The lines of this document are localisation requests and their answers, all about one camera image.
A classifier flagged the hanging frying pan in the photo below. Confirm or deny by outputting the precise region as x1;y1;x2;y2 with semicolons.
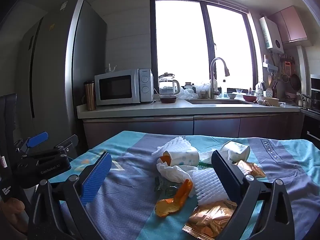
290;74;302;90

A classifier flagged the large gold snack wrapper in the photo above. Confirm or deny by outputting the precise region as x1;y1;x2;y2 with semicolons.
182;199;238;239

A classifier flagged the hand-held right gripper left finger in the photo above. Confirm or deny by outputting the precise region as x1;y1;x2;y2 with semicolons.
27;151;113;240

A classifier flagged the brown kitchen counter cabinet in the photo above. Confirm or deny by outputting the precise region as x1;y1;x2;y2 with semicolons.
82;114;304;149

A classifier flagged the white paper cup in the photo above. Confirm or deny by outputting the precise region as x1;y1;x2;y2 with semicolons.
219;141;251;162

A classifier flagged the glass electric kettle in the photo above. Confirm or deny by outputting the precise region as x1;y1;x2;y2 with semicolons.
158;72;181;96

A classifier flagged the black built-in oven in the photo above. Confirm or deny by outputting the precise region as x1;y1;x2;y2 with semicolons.
300;75;320;140

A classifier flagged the white microwave oven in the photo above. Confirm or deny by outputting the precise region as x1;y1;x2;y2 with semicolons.
94;68;155;106

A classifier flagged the person's left hand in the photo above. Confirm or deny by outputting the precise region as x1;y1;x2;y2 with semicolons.
0;197;28;237

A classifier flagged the white foam fruit net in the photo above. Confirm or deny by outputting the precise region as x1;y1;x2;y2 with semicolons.
187;166;240;207
152;135;198;161

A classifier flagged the small gold snack wrapper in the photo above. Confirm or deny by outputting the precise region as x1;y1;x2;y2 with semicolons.
235;160;266;179

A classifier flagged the white water heater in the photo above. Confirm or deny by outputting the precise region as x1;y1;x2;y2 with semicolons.
259;16;285;55

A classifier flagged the kitchen window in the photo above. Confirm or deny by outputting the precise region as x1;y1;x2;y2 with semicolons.
150;0;263;98

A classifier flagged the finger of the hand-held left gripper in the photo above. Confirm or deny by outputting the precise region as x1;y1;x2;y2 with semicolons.
15;131;49;155
54;134;80;159

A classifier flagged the kitchen sink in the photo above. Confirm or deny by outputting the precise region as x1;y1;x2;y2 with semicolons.
186;99;255;105

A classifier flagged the grey refrigerator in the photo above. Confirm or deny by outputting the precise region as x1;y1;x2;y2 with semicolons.
15;0;108;153

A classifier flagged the dark lidded container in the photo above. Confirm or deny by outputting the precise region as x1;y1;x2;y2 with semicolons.
159;94;178;104

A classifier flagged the teal grey printed blanket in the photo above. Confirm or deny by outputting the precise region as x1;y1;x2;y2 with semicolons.
49;130;320;240

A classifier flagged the white tissue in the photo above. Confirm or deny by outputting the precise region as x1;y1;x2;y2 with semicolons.
156;162;193;183

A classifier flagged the steel kitchen faucet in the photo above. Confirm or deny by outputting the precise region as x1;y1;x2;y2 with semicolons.
209;57;230;99

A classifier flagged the clear plastic bag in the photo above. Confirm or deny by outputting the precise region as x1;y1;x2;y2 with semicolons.
178;87;198;100

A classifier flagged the green patterned wrapper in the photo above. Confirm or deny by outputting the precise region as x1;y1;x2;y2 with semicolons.
154;175;183;195

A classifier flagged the copper travel tumbler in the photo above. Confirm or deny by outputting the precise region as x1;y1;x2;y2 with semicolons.
84;80;97;111

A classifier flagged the wall utensil rack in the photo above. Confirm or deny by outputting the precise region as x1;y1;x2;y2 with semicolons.
262;55;278;71

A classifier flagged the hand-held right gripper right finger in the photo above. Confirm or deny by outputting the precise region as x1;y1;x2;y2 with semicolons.
211;150;295;240

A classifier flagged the pink wall cabinet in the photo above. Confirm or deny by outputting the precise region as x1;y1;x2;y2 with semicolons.
269;6;313;47

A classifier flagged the large orange peel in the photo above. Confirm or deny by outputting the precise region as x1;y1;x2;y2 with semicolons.
154;179;193;217

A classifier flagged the blue dotted paper cup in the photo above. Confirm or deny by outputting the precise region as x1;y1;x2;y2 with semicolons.
162;147;200;167

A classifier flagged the white rectangular tray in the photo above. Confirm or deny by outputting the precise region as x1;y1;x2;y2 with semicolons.
259;95;280;107

